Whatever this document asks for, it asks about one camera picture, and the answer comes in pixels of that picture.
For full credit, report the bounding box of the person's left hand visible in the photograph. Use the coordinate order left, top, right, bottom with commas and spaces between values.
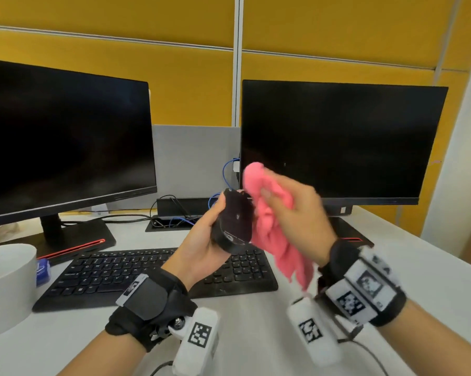
161, 193, 238, 292

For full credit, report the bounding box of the person's right hand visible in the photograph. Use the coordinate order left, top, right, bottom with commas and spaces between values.
260, 171, 337, 269

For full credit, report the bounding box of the pink cloth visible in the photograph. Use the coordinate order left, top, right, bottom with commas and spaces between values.
242, 161, 317, 291

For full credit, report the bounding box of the black white-speckled mouse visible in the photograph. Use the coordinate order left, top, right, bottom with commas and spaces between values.
210, 187, 255, 255

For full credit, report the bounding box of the person's left forearm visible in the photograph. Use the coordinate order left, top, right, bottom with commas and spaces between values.
57, 328, 148, 376

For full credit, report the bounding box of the grey partition panel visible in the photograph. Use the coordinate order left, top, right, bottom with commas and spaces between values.
152, 125, 242, 211

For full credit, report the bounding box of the black computer monitor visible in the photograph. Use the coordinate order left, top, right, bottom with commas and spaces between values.
240, 80, 449, 249
0, 57, 158, 267

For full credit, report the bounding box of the black keyboard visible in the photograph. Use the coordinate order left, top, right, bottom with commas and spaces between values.
32, 248, 279, 313

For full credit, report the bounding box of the small blue object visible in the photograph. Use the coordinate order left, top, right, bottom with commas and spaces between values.
36, 258, 51, 287

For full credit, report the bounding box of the white cabinet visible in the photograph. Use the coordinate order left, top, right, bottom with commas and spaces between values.
420, 34, 471, 259

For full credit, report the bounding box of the brown cardboard box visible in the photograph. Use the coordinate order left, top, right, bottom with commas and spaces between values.
0, 222, 44, 249

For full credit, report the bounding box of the white round container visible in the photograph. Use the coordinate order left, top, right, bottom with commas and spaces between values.
0, 243, 38, 340

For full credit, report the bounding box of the black right wrist strap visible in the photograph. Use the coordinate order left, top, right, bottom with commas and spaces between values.
315, 238, 408, 330

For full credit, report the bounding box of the black keyboard cable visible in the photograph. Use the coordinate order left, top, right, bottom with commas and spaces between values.
149, 194, 193, 222

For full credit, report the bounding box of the blue network cable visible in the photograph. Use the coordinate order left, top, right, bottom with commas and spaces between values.
169, 158, 242, 227

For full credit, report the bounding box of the black monitor cable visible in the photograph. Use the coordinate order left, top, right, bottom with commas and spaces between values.
61, 214, 152, 227

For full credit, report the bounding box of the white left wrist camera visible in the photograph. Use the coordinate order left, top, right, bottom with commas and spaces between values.
169, 307, 221, 376

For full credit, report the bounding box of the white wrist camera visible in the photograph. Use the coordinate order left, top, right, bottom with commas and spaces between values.
286, 295, 343, 368
169, 307, 221, 376

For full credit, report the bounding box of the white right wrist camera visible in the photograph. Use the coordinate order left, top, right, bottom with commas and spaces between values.
286, 295, 343, 368

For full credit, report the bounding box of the black left camera cable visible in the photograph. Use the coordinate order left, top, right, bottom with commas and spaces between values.
149, 360, 175, 376

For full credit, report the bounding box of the black camera cable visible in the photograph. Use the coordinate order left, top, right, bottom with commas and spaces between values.
337, 338, 389, 376
149, 360, 175, 376

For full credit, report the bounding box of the black right camera cable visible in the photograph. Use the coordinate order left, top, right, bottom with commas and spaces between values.
337, 338, 389, 376

